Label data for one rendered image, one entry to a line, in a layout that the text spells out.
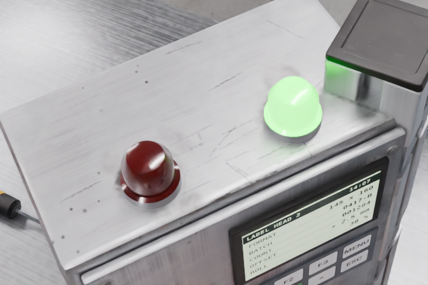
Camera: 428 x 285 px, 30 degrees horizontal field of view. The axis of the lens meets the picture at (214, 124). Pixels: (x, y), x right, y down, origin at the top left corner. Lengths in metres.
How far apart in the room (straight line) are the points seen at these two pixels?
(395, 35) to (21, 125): 0.17
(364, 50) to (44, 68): 0.95
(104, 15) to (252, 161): 0.99
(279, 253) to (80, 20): 0.97
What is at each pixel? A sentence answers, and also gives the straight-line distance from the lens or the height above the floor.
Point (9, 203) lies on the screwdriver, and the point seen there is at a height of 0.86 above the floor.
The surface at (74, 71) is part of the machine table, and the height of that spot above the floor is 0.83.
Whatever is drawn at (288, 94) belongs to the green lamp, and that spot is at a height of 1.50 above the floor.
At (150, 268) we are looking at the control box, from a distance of 0.35.
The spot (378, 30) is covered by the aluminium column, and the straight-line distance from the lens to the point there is 0.37.
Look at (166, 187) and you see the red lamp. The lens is 0.34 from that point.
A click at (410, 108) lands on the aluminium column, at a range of 0.36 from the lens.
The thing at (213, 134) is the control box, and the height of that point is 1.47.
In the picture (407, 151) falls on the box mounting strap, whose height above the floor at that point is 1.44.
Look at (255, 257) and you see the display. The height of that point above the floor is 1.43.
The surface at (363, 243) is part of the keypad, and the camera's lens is 0.44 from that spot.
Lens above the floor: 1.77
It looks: 54 degrees down
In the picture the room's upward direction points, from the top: 7 degrees counter-clockwise
